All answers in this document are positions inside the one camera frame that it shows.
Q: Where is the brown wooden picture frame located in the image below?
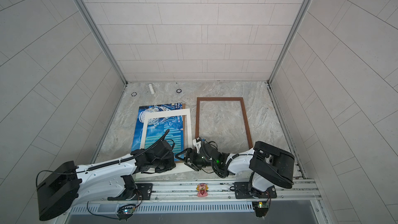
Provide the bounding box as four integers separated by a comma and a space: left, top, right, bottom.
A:
195, 97, 254, 148

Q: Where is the green circuit board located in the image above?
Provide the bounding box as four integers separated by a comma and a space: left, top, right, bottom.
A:
117, 204, 136, 221
252, 202, 269, 218

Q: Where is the cream white mat board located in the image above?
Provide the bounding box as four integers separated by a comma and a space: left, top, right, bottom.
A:
135, 108, 194, 179

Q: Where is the left green circuit board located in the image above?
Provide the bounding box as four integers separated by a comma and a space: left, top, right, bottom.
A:
117, 204, 136, 221

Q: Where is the blue poster photo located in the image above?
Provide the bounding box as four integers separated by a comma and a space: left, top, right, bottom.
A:
132, 103, 184, 154

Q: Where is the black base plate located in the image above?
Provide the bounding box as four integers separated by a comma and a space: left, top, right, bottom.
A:
230, 182, 277, 200
107, 183, 153, 201

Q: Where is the right green circuit board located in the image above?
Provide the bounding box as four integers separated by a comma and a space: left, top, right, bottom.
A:
252, 202, 269, 218

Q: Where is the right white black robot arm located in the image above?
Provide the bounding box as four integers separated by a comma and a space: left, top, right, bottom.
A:
175, 138, 295, 198

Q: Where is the white cylinder tube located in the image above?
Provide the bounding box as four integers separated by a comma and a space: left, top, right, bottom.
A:
148, 84, 155, 94

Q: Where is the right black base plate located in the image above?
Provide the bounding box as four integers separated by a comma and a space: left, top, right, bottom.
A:
230, 182, 277, 200

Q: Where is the brown cardboard backing board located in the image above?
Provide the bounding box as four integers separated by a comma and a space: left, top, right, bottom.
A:
174, 108, 191, 143

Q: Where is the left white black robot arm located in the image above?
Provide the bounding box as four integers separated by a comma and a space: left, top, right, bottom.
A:
36, 139, 176, 222

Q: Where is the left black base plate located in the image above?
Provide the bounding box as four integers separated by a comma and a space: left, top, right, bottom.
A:
107, 183, 153, 201

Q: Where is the pink toy figure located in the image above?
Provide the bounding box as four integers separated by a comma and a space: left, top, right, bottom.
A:
197, 183, 208, 198

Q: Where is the white vented cable duct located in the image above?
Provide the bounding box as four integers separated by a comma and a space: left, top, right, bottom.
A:
70, 202, 254, 215

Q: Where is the aluminium front rail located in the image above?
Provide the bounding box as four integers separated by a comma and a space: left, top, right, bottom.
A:
62, 178, 321, 205

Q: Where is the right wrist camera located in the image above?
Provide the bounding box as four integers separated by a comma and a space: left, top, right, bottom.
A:
192, 137, 202, 154

